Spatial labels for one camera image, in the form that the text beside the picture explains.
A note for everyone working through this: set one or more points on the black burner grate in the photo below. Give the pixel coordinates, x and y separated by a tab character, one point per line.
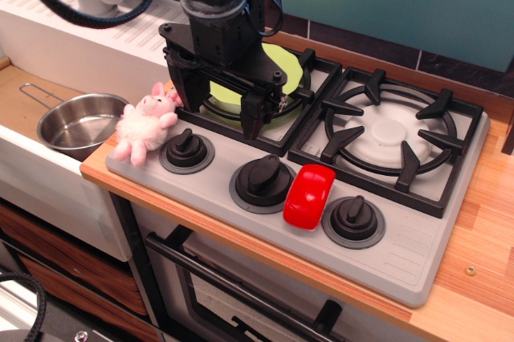
276	137
400	142

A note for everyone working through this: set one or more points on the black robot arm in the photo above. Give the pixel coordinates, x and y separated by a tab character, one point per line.
223	12

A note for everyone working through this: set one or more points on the left black stove knob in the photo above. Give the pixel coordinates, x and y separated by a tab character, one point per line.
186	153

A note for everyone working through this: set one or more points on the red toy salmon piece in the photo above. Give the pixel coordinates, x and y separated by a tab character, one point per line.
308	196

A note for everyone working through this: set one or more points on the lime green plate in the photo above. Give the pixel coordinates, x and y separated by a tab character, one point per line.
222	100

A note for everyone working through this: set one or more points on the white toy sink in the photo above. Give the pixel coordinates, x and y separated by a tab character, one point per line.
52	60

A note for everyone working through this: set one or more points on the middle black stove knob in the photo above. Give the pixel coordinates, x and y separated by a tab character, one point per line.
262	185

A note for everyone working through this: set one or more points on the right black stove knob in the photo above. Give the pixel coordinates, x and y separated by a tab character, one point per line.
353	223

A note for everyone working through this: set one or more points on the grey toy stove top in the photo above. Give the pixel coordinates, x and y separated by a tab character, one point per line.
401	266

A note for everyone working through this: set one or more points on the right black burner grate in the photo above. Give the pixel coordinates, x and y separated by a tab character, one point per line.
400	142

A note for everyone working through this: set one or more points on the oven door with handle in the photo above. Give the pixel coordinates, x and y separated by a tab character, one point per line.
223	295

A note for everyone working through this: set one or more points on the left black burner grate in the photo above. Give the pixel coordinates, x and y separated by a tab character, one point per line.
276	137

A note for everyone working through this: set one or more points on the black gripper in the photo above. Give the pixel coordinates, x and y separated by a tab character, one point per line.
231	56

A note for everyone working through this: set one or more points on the pink plush pig toy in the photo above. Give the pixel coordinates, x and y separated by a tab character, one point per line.
144	128

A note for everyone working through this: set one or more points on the stainless steel pot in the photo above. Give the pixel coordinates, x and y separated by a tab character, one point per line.
78	126

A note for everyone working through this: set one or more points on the black stove knob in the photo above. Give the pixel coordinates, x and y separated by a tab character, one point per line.
186	153
353	223
262	185

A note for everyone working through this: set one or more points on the wooden drawer fronts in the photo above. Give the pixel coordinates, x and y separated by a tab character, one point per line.
77	274

